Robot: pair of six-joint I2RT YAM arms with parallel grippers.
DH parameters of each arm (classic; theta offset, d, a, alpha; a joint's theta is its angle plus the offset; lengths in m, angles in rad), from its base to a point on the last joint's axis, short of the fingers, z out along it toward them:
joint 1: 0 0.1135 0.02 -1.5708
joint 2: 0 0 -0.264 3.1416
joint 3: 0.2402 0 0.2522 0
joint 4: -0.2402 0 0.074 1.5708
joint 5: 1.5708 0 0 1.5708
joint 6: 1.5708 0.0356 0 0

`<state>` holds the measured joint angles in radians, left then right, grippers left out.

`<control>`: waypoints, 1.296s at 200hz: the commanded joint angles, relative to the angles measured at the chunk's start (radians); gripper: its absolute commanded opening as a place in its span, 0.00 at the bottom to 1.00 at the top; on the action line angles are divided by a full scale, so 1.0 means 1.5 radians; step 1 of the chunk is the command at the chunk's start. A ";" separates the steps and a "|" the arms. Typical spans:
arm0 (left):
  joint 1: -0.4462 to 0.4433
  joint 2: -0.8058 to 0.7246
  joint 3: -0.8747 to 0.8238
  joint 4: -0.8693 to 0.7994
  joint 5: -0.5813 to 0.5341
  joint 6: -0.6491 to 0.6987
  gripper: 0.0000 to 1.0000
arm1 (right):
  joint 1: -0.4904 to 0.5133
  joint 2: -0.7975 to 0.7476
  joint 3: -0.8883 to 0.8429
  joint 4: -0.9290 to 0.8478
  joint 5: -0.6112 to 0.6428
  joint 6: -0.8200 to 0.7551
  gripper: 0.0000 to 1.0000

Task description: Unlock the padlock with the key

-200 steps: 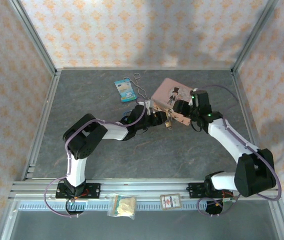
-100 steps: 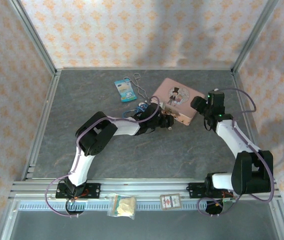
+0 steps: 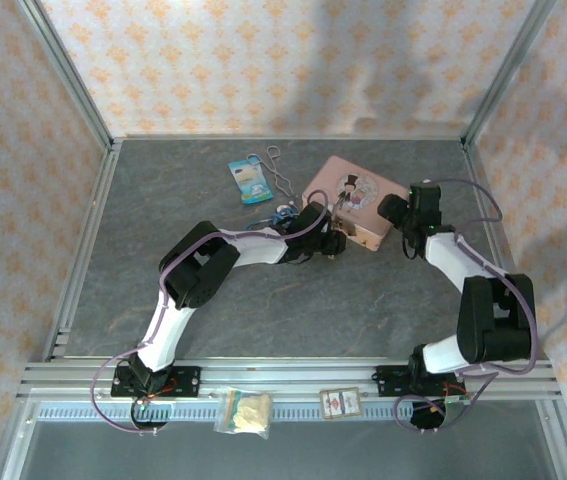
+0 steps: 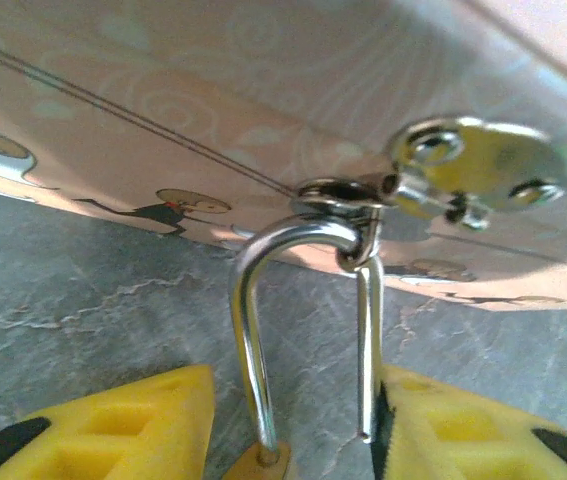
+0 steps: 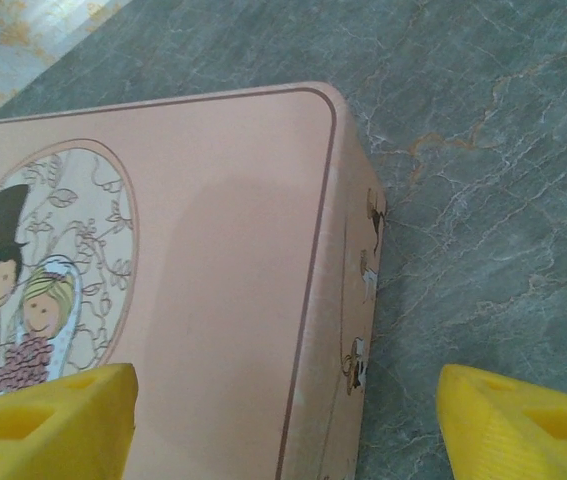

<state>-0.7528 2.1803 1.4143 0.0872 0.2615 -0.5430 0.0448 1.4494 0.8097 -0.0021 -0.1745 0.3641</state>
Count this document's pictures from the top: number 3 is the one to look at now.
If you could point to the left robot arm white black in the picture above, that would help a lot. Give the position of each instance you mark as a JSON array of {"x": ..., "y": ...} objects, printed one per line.
[{"x": 258, "y": 247}]

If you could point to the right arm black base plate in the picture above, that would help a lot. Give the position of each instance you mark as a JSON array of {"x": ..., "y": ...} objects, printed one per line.
[{"x": 390, "y": 381}]

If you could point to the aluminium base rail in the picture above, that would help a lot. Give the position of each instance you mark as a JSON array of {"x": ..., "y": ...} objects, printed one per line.
[{"x": 288, "y": 375}]

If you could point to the aluminium frame post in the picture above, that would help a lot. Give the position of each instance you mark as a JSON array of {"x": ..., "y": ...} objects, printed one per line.
[
  {"x": 64, "y": 65},
  {"x": 511, "y": 65}
]

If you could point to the clear bag with yellow contents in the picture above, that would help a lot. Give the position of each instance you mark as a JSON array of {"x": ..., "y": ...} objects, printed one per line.
[{"x": 245, "y": 410}]

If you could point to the blue snack packet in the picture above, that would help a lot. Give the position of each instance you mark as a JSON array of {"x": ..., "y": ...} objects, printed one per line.
[{"x": 250, "y": 181}]

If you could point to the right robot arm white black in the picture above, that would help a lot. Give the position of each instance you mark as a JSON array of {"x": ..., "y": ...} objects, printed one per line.
[{"x": 448, "y": 260}]

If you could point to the aluminium back rail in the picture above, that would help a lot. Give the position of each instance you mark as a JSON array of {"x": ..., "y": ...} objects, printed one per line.
[{"x": 288, "y": 136}]

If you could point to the small card pack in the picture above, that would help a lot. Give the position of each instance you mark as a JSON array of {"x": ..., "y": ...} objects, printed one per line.
[{"x": 340, "y": 403}]

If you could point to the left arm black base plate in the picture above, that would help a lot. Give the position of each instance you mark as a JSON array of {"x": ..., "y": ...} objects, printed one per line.
[{"x": 185, "y": 381}]

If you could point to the aluminium side rail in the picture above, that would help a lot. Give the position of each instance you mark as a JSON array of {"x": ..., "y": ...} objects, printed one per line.
[
  {"x": 85, "y": 250},
  {"x": 478, "y": 165}
]

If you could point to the pink tin box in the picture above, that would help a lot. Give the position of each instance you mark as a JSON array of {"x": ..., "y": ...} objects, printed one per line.
[{"x": 323, "y": 185}]

